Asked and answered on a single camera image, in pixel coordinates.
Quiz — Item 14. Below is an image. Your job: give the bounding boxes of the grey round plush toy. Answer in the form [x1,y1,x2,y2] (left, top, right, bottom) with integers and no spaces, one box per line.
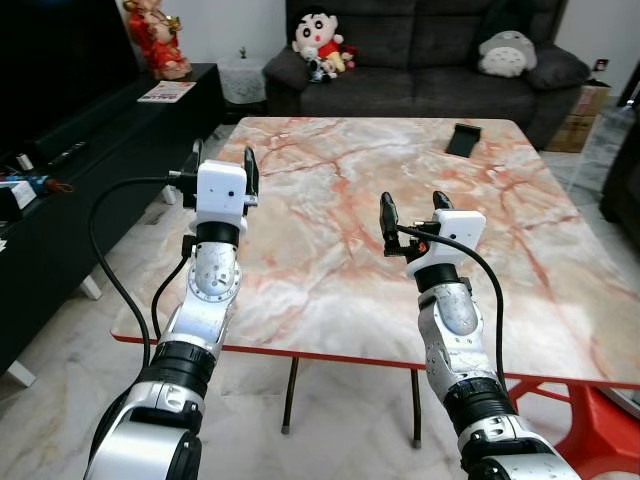
[476,29,539,80]

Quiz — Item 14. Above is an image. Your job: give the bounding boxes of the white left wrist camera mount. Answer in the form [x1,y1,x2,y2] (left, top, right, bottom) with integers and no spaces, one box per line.
[195,159,250,225]

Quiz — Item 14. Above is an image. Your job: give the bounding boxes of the white and red booklet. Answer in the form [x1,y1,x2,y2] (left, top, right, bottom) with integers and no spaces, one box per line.
[136,80,198,105]

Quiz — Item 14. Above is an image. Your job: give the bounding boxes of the red plastic stool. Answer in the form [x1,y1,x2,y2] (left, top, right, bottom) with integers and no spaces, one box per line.
[508,374,640,480]

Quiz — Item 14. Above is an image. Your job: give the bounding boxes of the dark armchair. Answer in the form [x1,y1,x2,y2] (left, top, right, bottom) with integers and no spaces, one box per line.
[599,72,640,227]

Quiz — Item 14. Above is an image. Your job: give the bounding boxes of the cartoon boy plush doll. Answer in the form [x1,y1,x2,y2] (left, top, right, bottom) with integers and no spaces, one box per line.
[291,9,358,84]

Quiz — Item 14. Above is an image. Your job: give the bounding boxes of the black television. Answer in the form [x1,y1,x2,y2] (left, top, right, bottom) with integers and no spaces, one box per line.
[0,0,142,169]

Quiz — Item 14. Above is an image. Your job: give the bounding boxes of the black TV cabinet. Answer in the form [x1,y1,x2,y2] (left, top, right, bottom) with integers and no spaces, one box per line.
[0,62,227,387]

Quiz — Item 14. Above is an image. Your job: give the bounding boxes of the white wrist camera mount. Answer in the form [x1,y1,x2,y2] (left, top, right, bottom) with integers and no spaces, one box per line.
[195,159,250,225]
[404,209,488,269]

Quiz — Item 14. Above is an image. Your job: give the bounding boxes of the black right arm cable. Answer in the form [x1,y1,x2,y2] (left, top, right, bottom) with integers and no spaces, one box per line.
[397,225,508,399]

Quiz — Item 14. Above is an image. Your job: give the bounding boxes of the black metal table leg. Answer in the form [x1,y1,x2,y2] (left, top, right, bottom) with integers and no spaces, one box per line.
[281,357,300,434]
[409,367,424,449]

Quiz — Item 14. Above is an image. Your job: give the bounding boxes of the small blue item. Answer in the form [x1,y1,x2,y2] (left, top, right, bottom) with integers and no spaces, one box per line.
[0,172,53,198]

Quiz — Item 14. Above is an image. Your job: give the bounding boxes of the dark grey sofa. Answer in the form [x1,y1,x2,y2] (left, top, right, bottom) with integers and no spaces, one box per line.
[264,0,592,152]

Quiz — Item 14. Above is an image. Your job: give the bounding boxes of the small black stand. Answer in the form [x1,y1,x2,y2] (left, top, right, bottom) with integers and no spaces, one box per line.
[445,123,482,159]

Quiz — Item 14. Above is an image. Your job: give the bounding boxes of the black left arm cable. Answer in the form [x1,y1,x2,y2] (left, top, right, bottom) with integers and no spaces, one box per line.
[87,170,200,373]

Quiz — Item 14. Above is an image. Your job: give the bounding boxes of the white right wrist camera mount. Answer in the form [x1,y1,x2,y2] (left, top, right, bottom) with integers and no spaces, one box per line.
[404,209,488,269]

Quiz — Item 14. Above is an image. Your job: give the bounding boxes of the red and gold figurine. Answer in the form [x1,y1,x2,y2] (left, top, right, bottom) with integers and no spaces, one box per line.
[121,0,193,82]

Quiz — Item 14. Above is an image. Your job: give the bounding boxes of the side table with white cloth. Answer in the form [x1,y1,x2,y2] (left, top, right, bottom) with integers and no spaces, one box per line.
[216,55,270,107]

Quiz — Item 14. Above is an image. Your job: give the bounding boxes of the brown cardboard box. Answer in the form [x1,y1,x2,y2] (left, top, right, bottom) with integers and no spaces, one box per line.
[547,84,612,154]

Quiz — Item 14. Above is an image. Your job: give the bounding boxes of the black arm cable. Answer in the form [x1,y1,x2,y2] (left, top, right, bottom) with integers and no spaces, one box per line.
[397,225,508,399]
[87,170,200,373]

